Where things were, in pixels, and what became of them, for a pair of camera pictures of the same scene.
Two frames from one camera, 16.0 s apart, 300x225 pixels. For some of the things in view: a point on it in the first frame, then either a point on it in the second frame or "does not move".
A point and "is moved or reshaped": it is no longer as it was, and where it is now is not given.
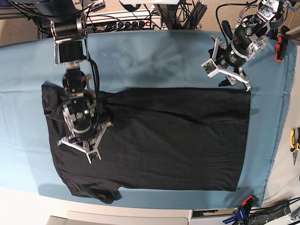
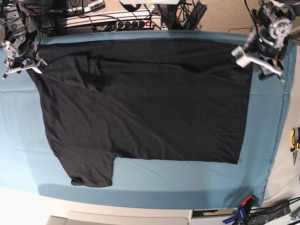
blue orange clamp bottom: (243, 213) does not move
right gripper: (229, 54) to (264, 53)
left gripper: (86, 126) to (21, 54)
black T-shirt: (162, 138) is moved or reshaped
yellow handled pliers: (296, 146) does not move
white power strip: (134, 25) does not move
